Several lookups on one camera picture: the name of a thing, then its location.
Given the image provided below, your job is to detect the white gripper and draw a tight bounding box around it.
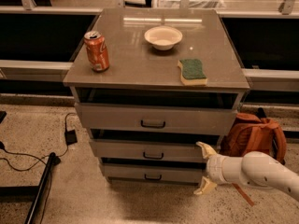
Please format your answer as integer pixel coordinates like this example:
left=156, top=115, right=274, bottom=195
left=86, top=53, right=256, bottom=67
left=193, top=142, right=241, bottom=195

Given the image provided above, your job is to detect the grey drawer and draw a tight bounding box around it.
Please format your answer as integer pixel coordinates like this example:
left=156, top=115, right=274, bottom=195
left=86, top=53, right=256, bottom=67
left=100, top=163, right=205, bottom=183
left=75, top=103, right=236, bottom=135
left=89, top=139, right=221, bottom=164

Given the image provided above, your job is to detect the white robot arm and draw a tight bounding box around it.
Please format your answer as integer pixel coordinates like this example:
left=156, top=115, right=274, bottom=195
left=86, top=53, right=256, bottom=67
left=193, top=142, right=299, bottom=201

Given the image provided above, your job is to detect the grey bottom drawer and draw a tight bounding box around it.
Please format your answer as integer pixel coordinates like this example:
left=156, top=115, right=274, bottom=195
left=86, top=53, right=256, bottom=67
left=100, top=163, right=205, bottom=183

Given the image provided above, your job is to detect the grey drawer cabinet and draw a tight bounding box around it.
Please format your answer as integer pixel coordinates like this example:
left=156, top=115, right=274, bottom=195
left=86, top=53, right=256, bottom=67
left=64, top=8, right=249, bottom=171

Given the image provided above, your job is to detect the grey top drawer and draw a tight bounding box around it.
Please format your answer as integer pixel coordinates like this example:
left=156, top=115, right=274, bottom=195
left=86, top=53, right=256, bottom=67
left=75, top=103, right=236, bottom=135

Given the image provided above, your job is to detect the orange backpack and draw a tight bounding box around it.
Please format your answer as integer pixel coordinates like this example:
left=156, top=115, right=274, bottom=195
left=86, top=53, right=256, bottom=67
left=218, top=107, right=288, bottom=207

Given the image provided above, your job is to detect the green yellow sponge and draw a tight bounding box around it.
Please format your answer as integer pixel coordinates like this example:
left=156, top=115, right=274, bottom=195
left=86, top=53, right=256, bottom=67
left=178, top=59, right=207, bottom=86

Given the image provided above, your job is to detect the white bowl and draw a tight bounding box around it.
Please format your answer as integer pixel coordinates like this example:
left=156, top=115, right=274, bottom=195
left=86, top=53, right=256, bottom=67
left=144, top=26, right=183, bottom=50

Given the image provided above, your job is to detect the black power adapter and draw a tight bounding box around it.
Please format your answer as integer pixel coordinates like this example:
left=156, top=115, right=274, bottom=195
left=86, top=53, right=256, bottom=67
left=64, top=130, right=78, bottom=146

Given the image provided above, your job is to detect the orange soda can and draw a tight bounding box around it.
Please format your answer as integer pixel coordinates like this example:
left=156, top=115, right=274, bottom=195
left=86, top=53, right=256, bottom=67
left=84, top=31, right=109, bottom=72

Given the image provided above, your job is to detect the black stand leg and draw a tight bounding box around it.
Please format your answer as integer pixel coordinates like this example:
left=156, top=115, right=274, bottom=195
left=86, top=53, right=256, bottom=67
left=0, top=152, right=60, bottom=224

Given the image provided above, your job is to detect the black cable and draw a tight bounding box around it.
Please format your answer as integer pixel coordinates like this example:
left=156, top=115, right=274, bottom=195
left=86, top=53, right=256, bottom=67
left=0, top=112, right=78, bottom=173

